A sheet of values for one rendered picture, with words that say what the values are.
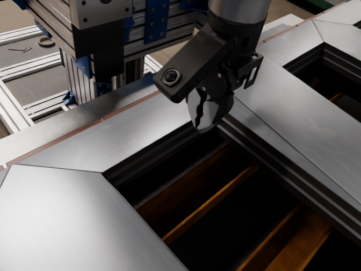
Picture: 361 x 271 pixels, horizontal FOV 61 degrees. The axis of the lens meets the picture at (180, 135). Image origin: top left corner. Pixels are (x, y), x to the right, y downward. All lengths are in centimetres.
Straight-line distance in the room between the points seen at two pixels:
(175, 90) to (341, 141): 37
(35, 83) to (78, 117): 92
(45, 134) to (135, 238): 45
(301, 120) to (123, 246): 41
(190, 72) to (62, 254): 27
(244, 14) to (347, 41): 65
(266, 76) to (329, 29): 36
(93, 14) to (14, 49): 132
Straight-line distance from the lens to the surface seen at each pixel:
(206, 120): 50
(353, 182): 59
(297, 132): 62
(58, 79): 174
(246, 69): 46
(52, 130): 81
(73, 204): 46
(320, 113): 69
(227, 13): 39
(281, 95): 69
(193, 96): 50
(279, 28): 131
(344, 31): 107
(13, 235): 45
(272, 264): 66
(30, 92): 168
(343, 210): 57
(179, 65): 41
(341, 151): 63
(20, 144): 79
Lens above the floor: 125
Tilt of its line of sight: 47 degrees down
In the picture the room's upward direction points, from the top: 11 degrees clockwise
